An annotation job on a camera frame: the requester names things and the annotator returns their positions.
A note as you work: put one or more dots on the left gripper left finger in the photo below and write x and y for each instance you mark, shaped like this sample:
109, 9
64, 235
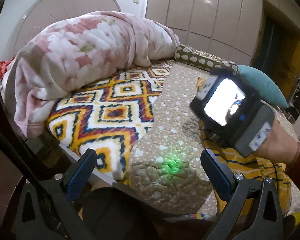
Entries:
43, 209

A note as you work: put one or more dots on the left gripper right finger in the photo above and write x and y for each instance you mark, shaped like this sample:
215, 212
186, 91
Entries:
264, 219

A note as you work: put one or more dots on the person right hand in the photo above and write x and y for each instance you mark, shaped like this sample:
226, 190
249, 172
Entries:
279, 146

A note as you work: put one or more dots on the teal ribbed pillow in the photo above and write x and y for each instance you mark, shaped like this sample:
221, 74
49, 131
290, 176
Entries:
263, 84

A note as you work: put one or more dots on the olive patterned pillow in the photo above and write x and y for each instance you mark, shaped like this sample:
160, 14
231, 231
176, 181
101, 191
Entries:
202, 60

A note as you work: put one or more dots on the wooden door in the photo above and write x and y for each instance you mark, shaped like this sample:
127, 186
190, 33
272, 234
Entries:
278, 53

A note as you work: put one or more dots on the beige dotted quilt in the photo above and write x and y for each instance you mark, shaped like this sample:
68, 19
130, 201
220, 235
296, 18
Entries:
164, 167

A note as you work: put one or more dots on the white wardrobe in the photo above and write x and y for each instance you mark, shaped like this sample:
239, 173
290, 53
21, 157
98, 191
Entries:
225, 28

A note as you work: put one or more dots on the colourful ikat blanket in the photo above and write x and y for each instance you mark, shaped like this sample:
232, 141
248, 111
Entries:
110, 115

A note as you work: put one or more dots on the pink floral comforter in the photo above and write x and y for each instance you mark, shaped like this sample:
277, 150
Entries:
72, 53

